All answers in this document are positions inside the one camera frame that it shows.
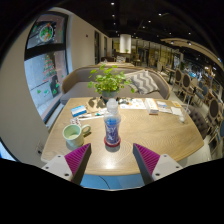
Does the group of dining chairs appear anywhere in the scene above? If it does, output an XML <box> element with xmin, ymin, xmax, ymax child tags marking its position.
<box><xmin>164</xmin><ymin>68</ymin><xmax>224</xmax><ymax>158</ymax></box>

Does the window with festive stickers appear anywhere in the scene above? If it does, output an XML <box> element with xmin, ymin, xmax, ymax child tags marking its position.
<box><xmin>23</xmin><ymin>11</ymin><xmax>69</xmax><ymax>123</ymax></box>

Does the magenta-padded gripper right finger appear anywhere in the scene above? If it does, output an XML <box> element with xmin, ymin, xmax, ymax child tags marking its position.
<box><xmin>132</xmin><ymin>143</ymin><xmax>184</xmax><ymax>186</ymax></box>

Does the clear drinking glass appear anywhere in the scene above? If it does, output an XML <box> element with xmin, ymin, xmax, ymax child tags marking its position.
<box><xmin>179</xmin><ymin>103</ymin><xmax>192</xmax><ymax>124</ymax></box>

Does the grey chevron cushion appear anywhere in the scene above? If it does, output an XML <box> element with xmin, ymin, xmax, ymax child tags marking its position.
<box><xmin>125</xmin><ymin>69</ymin><xmax>160</xmax><ymax>95</ymax></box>

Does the white patterned card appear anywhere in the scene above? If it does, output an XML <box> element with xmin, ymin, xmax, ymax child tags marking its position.
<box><xmin>69</xmin><ymin>117</ymin><xmax>83</xmax><ymax>128</ymax></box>

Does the grey curved sofa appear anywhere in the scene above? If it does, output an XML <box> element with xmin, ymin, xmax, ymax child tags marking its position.
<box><xmin>59</xmin><ymin>64</ymin><xmax>172</xmax><ymax>106</ymax></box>

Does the clear bottle with blue label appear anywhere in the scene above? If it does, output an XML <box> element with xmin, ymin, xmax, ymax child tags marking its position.
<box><xmin>103</xmin><ymin>97</ymin><xmax>122</xmax><ymax>148</ymax></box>

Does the grey tufted chair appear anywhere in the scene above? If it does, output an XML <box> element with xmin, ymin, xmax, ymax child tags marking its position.
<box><xmin>188</xmin><ymin>104</ymin><xmax>209</xmax><ymax>140</ymax></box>

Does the pale green mug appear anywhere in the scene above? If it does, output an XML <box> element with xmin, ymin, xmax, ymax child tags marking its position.
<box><xmin>62</xmin><ymin>123</ymin><xmax>92</xmax><ymax>149</ymax></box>

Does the small blue box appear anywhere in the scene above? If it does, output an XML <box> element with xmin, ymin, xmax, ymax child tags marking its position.
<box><xmin>70</xmin><ymin>104</ymin><xmax>88</xmax><ymax>118</ymax></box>

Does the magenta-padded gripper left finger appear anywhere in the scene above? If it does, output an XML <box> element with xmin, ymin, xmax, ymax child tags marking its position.
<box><xmin>41</xmin><ymin>143</ymin><xmax>92</xmax><ymax>186</ymax></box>

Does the long white box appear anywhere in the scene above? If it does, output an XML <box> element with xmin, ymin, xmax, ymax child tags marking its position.
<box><xmin>144</xmin><ymin>97</ymin><xmax>160</xmax><ymax>116</ymax></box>

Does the group of ceiling lights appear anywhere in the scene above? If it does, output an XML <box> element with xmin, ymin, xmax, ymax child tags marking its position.
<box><xmin>108</xmin><ymin>1</ymin><xmax>201</xmax><ymax>48</ymax></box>

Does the green potted plant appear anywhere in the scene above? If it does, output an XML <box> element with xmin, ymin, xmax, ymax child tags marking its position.
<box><xmin>87</xmin><ymin>64</ymin><xmax>136</xmax><ymax>103</ymax></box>

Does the white round column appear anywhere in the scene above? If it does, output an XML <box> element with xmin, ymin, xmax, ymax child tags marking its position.
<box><xmin>119</xmin><ymin>33</ymin><xmax>132</xmax><ymax>54</ymax></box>

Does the flat round red coaster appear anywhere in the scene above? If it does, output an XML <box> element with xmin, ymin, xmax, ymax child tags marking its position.
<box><xmin>103</xmin><ymin>135</ymin><xmax>122</xmax><ymax>149</ymax></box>

